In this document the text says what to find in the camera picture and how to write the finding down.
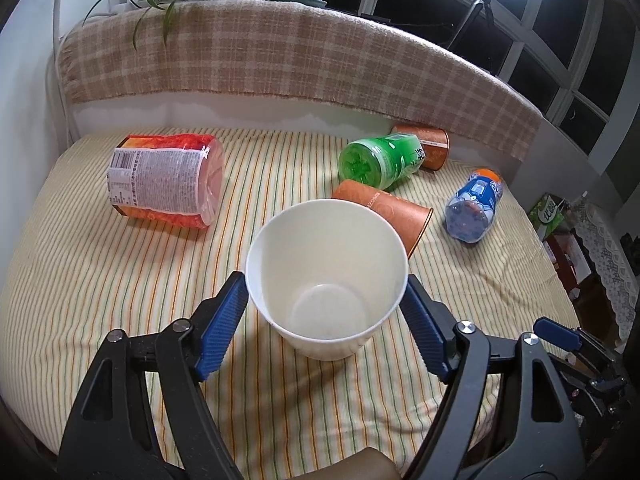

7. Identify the beige plaid blanket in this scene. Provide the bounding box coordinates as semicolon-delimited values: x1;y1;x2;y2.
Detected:
60;0;543;163

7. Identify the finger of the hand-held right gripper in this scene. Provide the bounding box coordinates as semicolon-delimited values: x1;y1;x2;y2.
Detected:
533;316;626;361

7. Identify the white lace cloth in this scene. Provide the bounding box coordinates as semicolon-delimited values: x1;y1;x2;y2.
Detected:
570;205;640;346

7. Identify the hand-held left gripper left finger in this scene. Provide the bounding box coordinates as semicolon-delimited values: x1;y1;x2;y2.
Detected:
57;271;249;480

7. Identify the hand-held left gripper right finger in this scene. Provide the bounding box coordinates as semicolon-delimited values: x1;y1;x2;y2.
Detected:
400;274;588;480

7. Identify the green plastic bottle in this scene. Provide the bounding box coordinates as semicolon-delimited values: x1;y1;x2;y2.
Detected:
338;133;427;192

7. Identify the green cardboard box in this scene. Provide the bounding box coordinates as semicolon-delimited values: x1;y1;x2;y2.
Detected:
530;194;566;241

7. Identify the white window frame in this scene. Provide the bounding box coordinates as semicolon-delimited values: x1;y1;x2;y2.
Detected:
385;0;640;171

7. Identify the red and white box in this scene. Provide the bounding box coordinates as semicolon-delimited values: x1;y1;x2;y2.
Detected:
544;234;593;288

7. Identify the blue plastic bottle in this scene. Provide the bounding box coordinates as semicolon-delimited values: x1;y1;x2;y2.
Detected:
445;168;504;247

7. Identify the orange instant noodle cup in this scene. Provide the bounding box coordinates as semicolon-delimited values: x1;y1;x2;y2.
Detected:
107;134;224;231

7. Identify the white paper cup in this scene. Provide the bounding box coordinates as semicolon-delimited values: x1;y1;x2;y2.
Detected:
245;199;409;361

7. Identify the orange paper cup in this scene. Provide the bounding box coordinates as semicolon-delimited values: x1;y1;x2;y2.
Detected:
391;124;451;172
331;179;434;260

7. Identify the brown chair seat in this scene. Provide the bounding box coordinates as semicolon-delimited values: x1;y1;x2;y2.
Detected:
320;449;406;480

